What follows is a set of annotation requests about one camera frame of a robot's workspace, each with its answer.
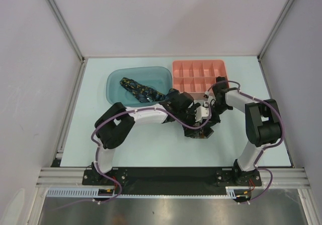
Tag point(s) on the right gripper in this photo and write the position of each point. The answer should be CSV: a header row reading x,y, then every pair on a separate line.
x,y
213,121

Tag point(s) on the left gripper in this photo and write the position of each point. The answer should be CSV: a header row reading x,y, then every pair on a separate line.
x,y
192,110

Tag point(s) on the orange floral tie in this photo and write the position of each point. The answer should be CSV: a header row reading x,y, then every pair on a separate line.
x,y
201,133

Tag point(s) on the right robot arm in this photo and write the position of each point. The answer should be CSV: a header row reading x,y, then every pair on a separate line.
x,y
263,123

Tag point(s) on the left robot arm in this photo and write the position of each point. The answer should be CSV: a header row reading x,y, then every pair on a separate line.
x,y
112,128

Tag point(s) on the rolled dark tie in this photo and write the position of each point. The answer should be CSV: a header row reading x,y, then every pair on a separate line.
x,y
220,79

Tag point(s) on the pink compartment organizer tray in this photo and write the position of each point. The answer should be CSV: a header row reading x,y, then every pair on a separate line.
x,y
195,77

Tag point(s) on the teal plastic bin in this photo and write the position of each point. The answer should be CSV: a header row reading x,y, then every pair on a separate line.
x,y
155,77

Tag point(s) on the navy yellow patterned tie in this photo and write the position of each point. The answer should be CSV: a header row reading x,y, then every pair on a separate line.
x,y
145,94

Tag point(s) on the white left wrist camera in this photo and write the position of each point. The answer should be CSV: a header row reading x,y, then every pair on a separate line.
x,y
202,113

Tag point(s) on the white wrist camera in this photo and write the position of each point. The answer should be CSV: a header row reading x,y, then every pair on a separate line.
x,y
208,97
202,113

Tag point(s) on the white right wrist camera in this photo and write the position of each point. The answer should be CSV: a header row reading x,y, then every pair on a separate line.
x,y
208,97

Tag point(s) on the white cable duct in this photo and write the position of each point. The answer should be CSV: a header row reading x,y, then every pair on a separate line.
x,y
221,192

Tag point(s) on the aluminium frame rail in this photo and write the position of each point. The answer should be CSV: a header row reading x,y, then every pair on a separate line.
x,y
283,178

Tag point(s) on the right corner aluminium post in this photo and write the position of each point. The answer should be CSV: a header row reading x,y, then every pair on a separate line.
x,y
281,17

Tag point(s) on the corner aluminium post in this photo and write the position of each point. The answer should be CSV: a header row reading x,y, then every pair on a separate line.
x,y
65,28
281,17

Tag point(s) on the left corner aluminium post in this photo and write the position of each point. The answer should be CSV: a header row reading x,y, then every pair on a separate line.
x,y
65,28

